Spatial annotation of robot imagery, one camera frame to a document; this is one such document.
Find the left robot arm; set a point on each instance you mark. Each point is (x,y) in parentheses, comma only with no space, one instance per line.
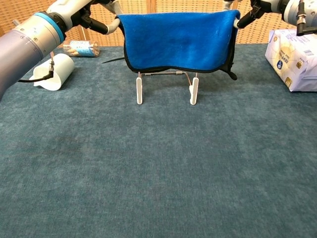
(22,49)

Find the white and blue tissue pack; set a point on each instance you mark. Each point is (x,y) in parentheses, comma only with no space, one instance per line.
(289,57)

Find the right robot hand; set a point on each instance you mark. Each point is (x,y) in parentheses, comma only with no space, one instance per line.
(260,6)

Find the teal table cloth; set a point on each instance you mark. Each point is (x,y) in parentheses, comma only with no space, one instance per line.
(148,161)

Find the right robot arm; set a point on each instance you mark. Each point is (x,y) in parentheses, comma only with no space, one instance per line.
(307,12)

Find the woven folding screen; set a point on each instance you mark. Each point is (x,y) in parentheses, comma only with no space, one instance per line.
(173,5)

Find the clear jar with blue label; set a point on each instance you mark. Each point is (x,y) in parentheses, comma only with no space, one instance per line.
(81,48)

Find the silver metal rack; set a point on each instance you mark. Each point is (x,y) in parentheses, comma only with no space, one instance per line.
(140,91)

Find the blue microfiber cloth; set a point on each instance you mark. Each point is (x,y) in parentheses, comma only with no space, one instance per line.
(178,42)

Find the white plastic pitcher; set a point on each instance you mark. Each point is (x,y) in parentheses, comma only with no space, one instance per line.
(64,67)

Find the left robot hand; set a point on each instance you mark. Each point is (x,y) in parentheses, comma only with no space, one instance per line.
(74,8)

